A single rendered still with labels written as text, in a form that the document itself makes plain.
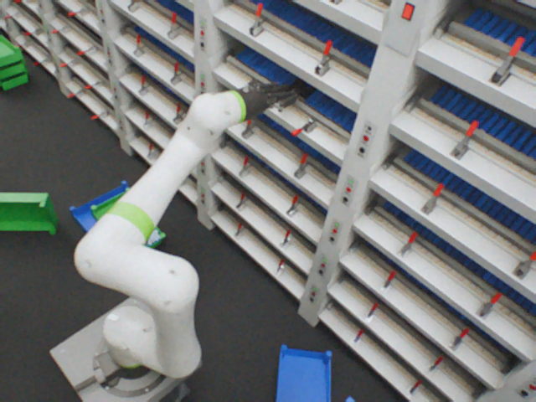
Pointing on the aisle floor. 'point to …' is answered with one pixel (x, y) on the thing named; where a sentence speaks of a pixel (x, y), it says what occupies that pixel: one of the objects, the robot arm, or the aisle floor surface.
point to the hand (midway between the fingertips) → (295, 90)
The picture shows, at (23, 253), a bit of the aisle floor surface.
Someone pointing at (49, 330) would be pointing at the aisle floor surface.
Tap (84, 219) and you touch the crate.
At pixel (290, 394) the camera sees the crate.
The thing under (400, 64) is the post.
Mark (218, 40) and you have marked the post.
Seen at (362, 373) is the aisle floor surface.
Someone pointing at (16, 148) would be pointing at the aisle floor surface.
